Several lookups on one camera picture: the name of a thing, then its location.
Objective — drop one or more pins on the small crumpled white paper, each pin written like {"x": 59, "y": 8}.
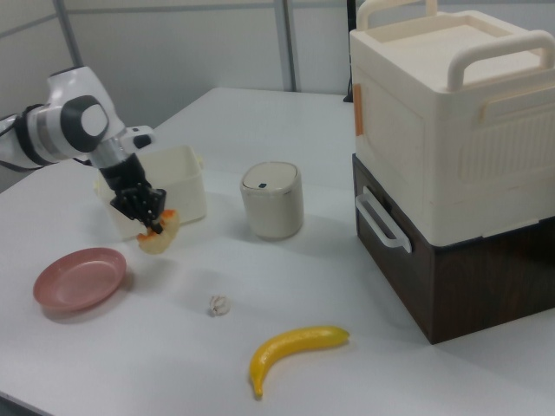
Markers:
{"x": 219, "y": 305}

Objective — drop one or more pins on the orange tape strip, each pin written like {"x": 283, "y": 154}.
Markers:
{"x": 359, "y": 110}

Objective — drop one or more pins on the bread with orange topping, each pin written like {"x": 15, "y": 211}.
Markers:
{"x": 162, "y": 240}

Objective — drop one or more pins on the dark brown wooden drawer box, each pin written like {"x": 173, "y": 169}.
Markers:
{"x": 477, "y": 286}

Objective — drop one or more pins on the cream plastic storage box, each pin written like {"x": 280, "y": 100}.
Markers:
{"x": 399, "y": 130}

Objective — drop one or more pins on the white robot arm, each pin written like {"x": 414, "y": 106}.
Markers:
{"x": 56, "y": 130}

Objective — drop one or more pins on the white plastic bin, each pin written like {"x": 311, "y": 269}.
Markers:
{"x": 186, "y": 190}

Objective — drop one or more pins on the small beige trash can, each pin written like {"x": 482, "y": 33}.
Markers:
{"x": 272, "y": 203}

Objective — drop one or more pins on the grey partition post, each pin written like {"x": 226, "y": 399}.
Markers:
{"x": 290, "y": 47}
{"x": 71, "y": 39}

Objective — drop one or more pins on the yellow banana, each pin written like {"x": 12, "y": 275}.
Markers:
{"x": 282, "y": 346}

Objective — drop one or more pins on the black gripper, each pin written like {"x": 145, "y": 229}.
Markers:
{"x": 126, "y": 175}

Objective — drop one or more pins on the pink plate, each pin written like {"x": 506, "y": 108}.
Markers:
{"x": 78, "y": 281}

